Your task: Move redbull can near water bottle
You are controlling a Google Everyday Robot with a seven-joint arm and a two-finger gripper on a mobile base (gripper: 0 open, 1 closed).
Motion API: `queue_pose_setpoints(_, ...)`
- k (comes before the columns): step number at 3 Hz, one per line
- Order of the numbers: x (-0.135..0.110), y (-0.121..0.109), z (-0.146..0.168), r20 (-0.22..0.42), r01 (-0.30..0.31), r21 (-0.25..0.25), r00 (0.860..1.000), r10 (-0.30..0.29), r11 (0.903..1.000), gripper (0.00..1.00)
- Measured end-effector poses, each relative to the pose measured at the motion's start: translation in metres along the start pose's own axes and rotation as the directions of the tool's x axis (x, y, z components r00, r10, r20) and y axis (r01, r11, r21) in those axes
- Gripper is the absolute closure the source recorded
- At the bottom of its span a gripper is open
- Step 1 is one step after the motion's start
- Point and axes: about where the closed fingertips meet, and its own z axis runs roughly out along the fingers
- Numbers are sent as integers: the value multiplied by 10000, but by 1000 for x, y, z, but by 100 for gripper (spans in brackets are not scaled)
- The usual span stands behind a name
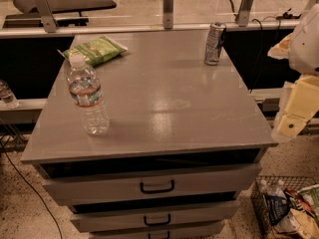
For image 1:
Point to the drawer with black handle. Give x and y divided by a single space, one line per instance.
151 185
172 232
154 217

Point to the green chip bag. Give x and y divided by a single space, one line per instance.
97 51

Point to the left metal bracket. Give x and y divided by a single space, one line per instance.
48 21

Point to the black chair base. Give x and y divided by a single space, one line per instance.
29 16

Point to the plastic bottle in basket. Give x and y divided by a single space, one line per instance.
276 189

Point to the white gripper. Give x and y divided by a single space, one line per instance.
306 47

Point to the small bottle on left ledge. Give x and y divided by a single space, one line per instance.
7 96

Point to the clear plastic water bottle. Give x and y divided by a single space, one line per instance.
87 95

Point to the top drawer with black handle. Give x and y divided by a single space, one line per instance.
151 185

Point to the redbull can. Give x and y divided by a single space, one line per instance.
214 43

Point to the middle metal bracket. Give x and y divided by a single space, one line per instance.
167 14

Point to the bottom drawer with black handle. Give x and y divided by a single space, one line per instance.
172 232

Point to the dark blue snack bag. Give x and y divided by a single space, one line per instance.
278 208

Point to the grey drawer cabinet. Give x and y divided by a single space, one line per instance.
168 109

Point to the middle drawer with black handle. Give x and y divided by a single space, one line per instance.
154 217

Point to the metal bracket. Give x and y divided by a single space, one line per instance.
167 14
48 21
243 14

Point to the wire basket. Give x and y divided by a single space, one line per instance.
302 221

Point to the right metal bracket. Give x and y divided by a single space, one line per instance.
243 14

